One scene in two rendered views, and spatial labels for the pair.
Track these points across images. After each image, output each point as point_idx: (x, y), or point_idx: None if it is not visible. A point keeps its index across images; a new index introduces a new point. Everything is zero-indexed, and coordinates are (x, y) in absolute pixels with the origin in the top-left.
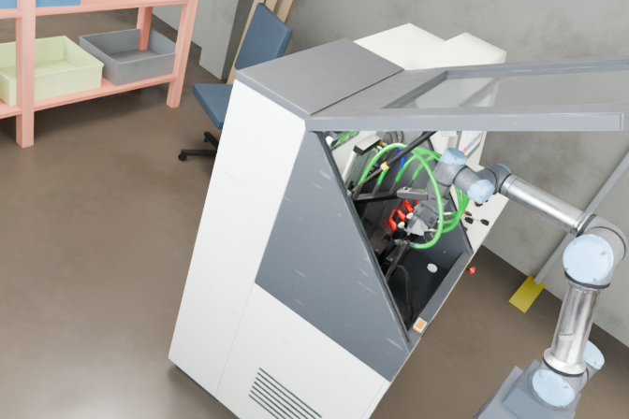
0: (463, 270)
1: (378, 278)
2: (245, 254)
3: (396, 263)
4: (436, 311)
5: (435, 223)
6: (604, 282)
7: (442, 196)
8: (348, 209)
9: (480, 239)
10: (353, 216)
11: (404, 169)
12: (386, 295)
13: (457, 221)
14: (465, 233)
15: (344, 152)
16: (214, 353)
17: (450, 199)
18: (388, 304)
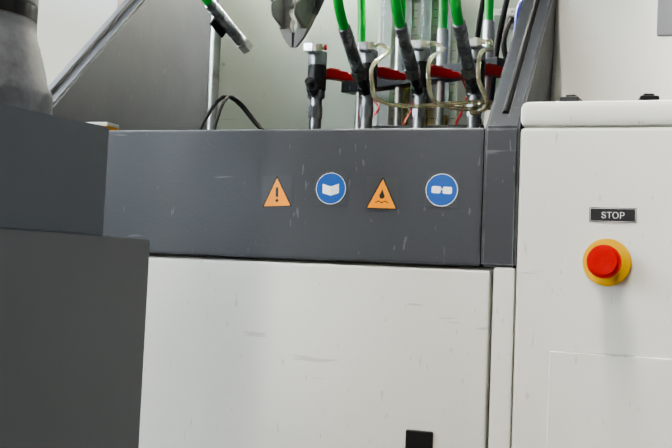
0: (584, 270)
1: (95, 34)
2: None
3: (209, 74)
4: (352, 309)
5: None
6: None
7: None
8: None
9: (574, 101)
10: None
11: None
12: (79, 54)
13: None
14: (512, 79)
15: None
16: None
17: (524, 19)
18: (67, 64)
